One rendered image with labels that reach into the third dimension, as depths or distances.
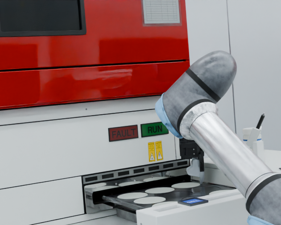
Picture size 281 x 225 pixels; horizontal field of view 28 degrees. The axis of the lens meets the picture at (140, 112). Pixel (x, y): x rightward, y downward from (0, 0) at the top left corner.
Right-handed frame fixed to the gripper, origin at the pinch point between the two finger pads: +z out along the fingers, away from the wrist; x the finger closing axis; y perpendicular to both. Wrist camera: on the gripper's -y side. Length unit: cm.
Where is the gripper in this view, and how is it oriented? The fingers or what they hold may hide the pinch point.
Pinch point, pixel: (202, 180)
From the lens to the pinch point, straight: 199.2
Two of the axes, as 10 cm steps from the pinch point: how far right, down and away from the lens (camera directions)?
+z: 0.8, 10.0, 0.5
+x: -0.2, 0.5, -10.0
